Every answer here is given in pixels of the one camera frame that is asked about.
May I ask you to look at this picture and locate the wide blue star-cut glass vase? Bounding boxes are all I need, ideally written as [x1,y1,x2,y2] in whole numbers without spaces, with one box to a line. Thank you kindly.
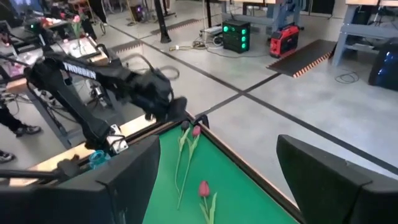
[89,149,112,170]

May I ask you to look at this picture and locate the gray workbench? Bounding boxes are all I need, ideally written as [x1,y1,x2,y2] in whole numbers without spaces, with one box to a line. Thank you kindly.
[220,0,305,29]
[331,0,398,67]

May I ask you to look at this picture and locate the person's leg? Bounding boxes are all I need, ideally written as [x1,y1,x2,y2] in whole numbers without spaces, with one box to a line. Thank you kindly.
[0,101,23,132]

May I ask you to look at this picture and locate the pink flower in vase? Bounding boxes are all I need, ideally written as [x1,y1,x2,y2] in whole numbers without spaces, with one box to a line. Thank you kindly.
[70,13,83,56]

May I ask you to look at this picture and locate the computer monitor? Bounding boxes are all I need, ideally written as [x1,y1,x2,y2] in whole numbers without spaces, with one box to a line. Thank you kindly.
[7,0,44,15]

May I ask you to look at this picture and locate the yellow cable coil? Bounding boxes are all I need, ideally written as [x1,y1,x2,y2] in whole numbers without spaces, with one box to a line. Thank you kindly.
[169,40,206,52]

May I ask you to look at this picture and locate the person's shoe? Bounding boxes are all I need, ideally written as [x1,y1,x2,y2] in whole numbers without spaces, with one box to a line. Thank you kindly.
[0,149,16,164]
[13,123,42,138]

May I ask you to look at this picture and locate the black arched handle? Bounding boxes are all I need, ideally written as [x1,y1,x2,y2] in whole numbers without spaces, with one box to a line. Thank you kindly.
[194,113,210,129]

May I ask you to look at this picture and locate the black rod with knob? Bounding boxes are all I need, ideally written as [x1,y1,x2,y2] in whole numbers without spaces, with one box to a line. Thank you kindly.
[0,154,82,187]

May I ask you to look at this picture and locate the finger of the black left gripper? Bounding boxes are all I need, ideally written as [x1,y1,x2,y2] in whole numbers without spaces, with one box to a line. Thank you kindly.
[161,96,189,123]

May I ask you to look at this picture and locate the black striped cable ramp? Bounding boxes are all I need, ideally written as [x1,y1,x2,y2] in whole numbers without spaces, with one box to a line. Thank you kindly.
[109,39,144,55]
[150,17,200,36]

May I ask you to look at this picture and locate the black computer tower green lights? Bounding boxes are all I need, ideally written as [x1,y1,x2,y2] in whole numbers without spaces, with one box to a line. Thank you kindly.
[221,19,251,54]

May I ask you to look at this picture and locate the black pole stand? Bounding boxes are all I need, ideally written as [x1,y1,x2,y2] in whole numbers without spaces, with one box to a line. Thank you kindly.
[153,0,172,44]

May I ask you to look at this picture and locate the white power strip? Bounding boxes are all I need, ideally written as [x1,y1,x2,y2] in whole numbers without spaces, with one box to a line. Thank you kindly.
[200,26,223,37]

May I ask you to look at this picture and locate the black orange-striped floor ramp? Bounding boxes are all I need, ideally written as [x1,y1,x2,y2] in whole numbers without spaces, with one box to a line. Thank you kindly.
[266,38,338,79]

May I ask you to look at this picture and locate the red portable generator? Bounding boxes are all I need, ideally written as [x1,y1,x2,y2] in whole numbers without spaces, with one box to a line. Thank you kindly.
[269,24,300,59]

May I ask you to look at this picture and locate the light wooden table end board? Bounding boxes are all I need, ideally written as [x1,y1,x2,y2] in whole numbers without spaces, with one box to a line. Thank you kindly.
[9,114,158,187]

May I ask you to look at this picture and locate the pink artificial tulip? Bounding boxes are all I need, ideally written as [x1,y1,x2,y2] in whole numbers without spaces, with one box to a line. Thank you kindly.
[198,180,218,224]
[177,125,202,211]

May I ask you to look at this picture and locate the wooden work table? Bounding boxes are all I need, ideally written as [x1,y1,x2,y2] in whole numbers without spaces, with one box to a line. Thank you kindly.
[5,33,110,95]

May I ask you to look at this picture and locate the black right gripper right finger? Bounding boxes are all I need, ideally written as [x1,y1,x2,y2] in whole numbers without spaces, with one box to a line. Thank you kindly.
[276,134,398,224]

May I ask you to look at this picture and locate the dark blue bin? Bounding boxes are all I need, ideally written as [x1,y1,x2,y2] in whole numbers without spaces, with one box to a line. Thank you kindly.
[368,39,398,91]

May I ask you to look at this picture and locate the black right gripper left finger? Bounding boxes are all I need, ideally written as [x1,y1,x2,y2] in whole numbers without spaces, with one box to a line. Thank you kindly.
[0,135,161,224]

